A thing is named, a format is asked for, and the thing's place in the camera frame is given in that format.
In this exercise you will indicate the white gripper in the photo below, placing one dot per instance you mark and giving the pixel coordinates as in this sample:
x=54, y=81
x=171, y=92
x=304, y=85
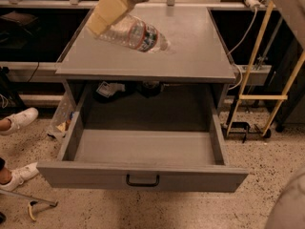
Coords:
x=106, y=12

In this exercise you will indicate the clear plastic water bottle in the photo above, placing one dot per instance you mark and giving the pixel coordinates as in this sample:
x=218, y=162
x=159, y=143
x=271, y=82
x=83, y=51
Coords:
x=136, y=34

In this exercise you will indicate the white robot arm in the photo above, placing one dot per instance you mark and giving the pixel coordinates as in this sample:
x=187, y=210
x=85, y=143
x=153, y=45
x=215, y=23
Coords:
x=289, y=209

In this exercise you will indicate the grey open top drawer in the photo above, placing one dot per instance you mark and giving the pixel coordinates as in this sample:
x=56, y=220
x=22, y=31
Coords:
x=175, y=135

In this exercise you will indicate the white paper tag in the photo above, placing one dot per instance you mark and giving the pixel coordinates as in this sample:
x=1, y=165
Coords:
x=110, y=89

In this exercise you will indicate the grey metal cabinet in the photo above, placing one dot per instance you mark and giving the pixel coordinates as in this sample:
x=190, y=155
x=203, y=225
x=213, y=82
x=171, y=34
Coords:
x=196, y=54

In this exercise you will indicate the clear plastic bin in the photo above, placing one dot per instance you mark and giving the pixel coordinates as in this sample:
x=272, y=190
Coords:
x=60, y=121

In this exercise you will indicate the white sneaker upper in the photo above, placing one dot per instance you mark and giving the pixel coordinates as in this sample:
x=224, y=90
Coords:
x=15, y=122

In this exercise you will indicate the white sneaker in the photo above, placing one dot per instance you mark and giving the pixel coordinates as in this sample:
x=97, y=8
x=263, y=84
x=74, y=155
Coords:
x=15, y=122
x=11, y=179

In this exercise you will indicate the white sneaker lower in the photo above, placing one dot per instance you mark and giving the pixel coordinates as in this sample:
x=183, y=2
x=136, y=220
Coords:
x=11, y=179

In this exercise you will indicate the grabber tool on floor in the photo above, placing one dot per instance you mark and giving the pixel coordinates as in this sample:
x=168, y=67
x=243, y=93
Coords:
x=32, y=201

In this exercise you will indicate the black drawer handle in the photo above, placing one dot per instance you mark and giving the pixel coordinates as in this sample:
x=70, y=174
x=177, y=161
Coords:
x=134, y=181

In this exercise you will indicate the yellow wooden ladder frame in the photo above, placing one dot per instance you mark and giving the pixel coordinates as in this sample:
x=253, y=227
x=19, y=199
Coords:
x=255, y=63

